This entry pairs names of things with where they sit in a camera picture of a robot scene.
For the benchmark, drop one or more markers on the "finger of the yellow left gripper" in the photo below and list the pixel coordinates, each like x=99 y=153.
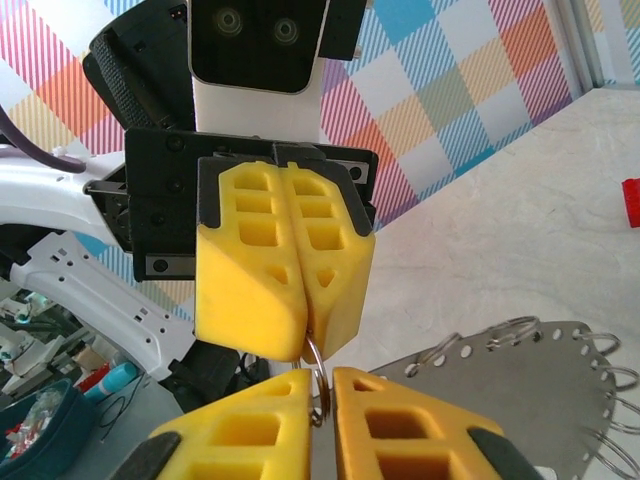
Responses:
x=235 y=300
x=340 y=295

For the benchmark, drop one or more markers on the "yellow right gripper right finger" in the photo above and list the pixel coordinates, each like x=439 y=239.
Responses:
x=347 y=440

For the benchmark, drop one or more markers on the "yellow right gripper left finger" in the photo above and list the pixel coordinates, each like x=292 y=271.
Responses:
x=295 y=400

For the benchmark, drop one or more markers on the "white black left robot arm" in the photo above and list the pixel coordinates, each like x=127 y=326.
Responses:
x=50 y=200

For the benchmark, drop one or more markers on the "teal white marker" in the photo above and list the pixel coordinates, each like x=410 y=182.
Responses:
x=117 y=375

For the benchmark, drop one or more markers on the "teal storage bin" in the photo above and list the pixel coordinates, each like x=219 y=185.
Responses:
x=65 y=435

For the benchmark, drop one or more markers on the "red block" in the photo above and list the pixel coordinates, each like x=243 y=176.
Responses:
x=632 y=202

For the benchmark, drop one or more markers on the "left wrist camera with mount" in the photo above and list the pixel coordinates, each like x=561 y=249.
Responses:
x=250 y=50

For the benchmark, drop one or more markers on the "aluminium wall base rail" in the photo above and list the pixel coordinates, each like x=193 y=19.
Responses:
x=617 y=85

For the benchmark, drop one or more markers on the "aluminium corner post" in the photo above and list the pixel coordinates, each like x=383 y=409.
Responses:
x=585 y=45

